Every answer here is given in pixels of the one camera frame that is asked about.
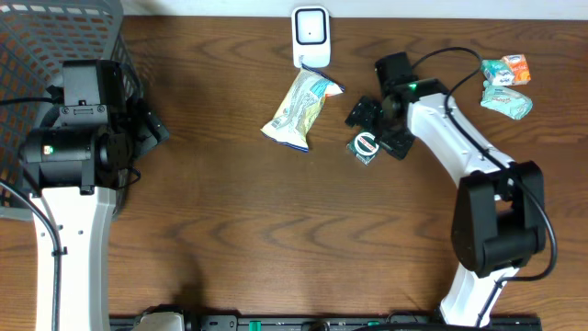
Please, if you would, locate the dark box round white label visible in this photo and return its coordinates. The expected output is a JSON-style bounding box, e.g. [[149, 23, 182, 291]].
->
[[346, 131, 380, 166]]

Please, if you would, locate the yellow white snack bag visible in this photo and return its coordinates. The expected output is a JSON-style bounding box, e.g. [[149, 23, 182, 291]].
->
[[260, 65, 345, 153]]

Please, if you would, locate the teal Kleenex tissue pack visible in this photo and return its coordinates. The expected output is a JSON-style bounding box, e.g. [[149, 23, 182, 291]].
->
[[481, 60, 515, 86]]

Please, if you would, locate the green white snack packet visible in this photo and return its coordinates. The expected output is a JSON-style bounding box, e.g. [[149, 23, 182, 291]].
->
[[481, 81, 533, 120]]

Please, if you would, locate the clear orange snack packet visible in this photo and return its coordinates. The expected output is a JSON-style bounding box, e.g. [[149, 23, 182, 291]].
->
[[502, 54, 531, 86]]

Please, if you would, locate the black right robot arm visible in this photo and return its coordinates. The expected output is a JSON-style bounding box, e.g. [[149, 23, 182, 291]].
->
[[375, 52, 557, 327]]

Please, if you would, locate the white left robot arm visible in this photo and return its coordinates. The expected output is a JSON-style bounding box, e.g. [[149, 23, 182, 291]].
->
[[20, 60, 169, 330]]

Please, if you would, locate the white barcode scanner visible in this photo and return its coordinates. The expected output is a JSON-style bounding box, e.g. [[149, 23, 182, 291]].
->
[[291, 6, 331, 68]]

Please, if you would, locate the dark grey plastic basket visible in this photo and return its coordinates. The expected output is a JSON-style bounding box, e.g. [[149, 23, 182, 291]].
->
[[1, 0, 143, 222]]

